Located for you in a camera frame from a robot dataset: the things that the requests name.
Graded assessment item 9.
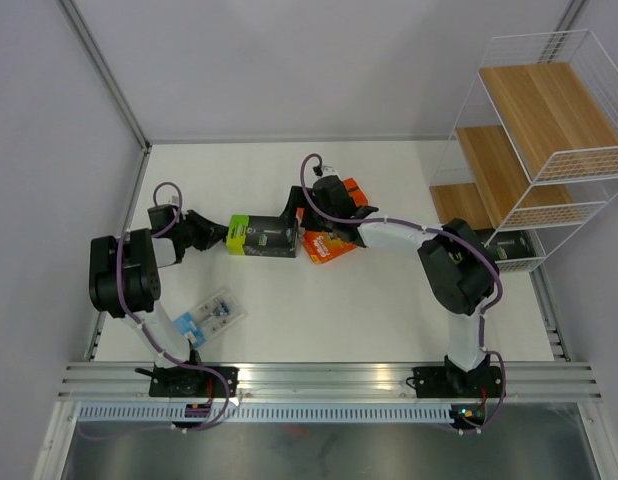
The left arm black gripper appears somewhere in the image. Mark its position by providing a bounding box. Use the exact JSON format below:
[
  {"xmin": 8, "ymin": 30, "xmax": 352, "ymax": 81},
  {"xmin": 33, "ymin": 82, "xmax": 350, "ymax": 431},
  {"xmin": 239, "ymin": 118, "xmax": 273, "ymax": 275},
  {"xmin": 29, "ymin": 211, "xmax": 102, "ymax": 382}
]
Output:
[{"xmin": 174, "ymin": 210, "xmax": 231, "ymax": 252}]

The small green black razor box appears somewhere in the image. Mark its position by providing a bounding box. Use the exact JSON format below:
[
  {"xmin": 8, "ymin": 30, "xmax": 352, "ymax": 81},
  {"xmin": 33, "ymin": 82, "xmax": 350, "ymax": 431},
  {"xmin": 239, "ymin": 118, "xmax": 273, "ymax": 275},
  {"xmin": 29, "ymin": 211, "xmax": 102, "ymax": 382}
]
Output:
[{"xmin": 225, "ymin": 215, "xmax": 298, "ymax": 258}]

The orange fusion5 box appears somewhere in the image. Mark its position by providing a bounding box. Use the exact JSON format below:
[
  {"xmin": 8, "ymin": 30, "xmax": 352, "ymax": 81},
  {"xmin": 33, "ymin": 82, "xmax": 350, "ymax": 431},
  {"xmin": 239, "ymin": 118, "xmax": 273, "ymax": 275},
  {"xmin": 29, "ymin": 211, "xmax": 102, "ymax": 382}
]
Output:
[
  {"xmin": 301, "ymin": 230, "xmax": 357, "ymax": 265},
  {"xmin": 297, "ymin": 175, "xmax": 375, "ymax": 231}
]

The large green black razor box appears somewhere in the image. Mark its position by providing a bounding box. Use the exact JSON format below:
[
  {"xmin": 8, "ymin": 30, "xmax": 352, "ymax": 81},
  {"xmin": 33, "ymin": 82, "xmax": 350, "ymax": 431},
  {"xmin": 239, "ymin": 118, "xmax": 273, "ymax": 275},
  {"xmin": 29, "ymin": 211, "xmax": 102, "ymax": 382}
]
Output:
[{"xmin": 476, "ymin": 229, "xmax": 538, "ymax": 273}]

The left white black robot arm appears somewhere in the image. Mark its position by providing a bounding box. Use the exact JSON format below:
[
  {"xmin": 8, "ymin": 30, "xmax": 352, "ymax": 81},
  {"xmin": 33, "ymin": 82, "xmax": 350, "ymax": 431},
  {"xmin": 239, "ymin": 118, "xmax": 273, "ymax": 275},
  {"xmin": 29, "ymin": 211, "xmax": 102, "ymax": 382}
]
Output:
[{"xmin": 89, "ymin": 204, "xmax": 237, "ymax": 400}]

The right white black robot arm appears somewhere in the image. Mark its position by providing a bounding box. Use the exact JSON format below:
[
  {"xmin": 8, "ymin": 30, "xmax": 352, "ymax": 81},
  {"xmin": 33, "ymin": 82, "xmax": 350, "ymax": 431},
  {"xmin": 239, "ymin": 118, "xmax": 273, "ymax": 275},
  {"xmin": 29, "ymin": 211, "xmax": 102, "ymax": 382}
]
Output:
[{"xmin": 284, "ymin": 174, "xmax": 501, "ymax": 395}]

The clear blue blister razor pack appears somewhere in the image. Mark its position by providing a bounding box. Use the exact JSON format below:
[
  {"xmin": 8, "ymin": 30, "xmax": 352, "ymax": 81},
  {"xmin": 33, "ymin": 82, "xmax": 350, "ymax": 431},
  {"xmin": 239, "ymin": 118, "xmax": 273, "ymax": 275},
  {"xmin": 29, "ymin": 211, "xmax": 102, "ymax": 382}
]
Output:
[{"xmin": 172, "ymin": 287, "xmax": 247, "ymax": 349}]

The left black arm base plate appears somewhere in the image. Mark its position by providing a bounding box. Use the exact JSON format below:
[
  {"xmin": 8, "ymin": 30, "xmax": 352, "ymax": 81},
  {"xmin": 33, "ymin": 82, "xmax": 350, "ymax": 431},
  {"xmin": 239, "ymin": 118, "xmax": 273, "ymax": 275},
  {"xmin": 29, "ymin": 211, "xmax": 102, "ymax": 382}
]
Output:
[{"xmin": 134, "ymin": 366, "xmax": 239, "ymax": 398}]

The aluminium front rail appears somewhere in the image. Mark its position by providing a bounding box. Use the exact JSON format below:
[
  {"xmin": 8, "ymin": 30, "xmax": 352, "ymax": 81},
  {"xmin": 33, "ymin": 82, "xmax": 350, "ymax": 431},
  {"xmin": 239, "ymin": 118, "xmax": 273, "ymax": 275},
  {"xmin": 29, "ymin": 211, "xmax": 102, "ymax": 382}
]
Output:
[{"xmin": 55, "ymin": 361, "xmax": 602, "ymax": 404}]

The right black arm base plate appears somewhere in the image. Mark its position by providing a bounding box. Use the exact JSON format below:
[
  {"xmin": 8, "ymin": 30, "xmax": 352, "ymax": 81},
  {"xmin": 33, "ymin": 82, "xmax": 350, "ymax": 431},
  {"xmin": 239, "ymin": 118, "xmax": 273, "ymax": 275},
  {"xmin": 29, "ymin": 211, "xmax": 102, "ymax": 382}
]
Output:
[{"xmin": 409, "ymin": 366, "xmax": 504, "ymax": 400}]

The white slotted cable duct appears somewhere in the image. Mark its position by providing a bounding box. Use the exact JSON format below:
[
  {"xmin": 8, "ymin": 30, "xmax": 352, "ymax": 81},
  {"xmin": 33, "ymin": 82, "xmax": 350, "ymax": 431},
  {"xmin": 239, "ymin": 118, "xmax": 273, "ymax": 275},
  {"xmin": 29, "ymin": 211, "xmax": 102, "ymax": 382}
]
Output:
[{"xmin": 78, "ymin": 402, "xmax": 480, "ymax": 424}]

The white wire wooden shelf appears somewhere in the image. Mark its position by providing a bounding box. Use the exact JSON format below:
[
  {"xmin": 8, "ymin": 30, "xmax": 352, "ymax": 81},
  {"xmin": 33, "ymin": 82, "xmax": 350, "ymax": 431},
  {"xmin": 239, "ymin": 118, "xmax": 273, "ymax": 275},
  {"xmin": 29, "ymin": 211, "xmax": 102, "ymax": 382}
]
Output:
[{"xmin": 428, "ymin": 30, "xmax": 618, "ymax": 272}]

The aluminium corner post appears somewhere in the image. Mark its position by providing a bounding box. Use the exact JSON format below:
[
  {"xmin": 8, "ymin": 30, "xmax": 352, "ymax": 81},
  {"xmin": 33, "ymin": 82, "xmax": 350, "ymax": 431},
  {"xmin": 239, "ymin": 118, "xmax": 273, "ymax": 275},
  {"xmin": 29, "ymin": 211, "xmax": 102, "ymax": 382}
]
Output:
[{"xmin": 56, "ymin": 0, "xmax": 151, "ymax": 151}]

